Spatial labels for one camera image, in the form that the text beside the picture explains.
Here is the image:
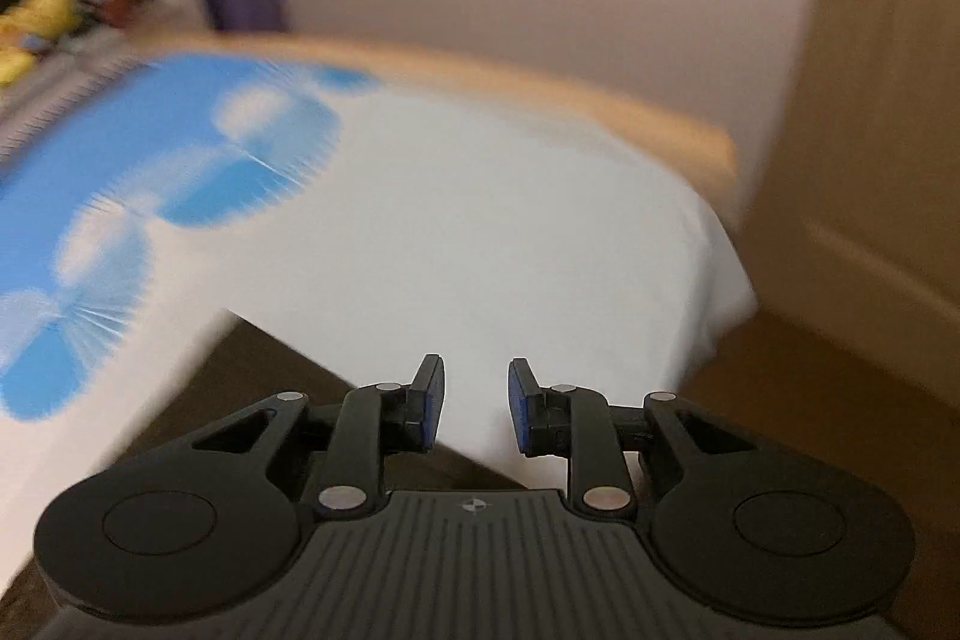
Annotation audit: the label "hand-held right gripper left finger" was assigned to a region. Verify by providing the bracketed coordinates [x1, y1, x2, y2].
[191, 353, 447, 522]

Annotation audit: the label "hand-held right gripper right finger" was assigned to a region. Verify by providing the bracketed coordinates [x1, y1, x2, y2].
[508, 356, 758, 522]

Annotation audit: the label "blue white printed bed sheet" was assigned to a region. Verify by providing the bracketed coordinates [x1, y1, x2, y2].
[0, 47, 760, 536]

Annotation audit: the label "wooden door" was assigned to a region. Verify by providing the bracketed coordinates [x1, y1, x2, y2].
[739, 0, 960, 386]

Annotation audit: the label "yellow plush toy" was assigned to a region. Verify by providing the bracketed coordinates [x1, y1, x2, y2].
[0, 47, 37, 88]
[0, 0, 82, 40]

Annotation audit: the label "wooden bed frame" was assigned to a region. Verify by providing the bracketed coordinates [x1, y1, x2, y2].
[139, 29, 742, 208]

